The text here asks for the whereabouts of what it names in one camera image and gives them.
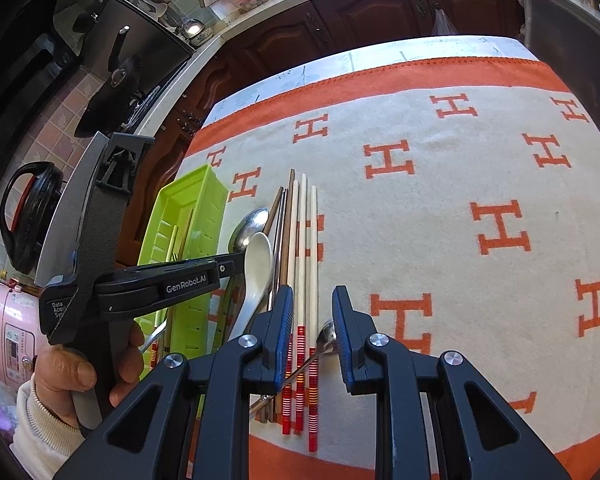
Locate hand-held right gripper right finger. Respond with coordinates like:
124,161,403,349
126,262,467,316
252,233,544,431
331,285,573,480

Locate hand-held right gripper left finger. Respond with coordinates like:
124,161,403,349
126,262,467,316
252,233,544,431
54,285,296,480

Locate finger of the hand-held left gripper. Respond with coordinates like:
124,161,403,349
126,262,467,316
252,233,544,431
72,132,156,285
200,254,247,282

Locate small steel spoon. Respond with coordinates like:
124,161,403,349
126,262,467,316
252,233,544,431
249,320,337,411

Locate white ceramic spoon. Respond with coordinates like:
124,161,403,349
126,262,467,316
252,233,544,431
227,232,275,343

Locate long steel spoon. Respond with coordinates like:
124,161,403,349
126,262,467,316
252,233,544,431
207,207,270,356

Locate steel fork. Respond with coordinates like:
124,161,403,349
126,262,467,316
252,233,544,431
139,321,170,356

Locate green plastic utensil tray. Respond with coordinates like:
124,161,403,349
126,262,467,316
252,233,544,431
132,162,229,376

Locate person's left forearm white sleeve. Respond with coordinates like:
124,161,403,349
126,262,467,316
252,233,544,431
9,375,88,480

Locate person's left hand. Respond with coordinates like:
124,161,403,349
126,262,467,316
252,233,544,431
32,324,146,431

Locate low steel splash guard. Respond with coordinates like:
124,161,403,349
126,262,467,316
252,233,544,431
34,131,111,293

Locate black pressure cooker lid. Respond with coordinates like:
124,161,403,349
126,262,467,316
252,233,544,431
0,161,65,276

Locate pink rice cooker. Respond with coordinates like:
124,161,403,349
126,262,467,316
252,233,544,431
0,275,48,391

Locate black wok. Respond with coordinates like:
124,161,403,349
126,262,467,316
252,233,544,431
72,57,146,138

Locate orange beige printed blanket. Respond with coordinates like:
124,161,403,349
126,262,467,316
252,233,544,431
172,57,600,480

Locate black range hood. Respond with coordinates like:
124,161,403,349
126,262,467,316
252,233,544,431
0,0,131,161

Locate large steel splash guard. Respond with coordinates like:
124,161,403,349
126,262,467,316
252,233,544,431
55,0,196,126

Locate small steel teapot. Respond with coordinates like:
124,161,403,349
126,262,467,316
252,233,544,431
180,17,212,46

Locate pale floral table cover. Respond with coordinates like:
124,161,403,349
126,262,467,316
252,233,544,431
202,35,536,126

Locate dark wooden kitchen cabinets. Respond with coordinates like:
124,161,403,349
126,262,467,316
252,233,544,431
115,0,531,261

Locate hanging plastic bag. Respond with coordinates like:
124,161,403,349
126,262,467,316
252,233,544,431
430,5,461,37

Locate steel cabinet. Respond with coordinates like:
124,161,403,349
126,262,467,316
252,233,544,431
520,0,600,61

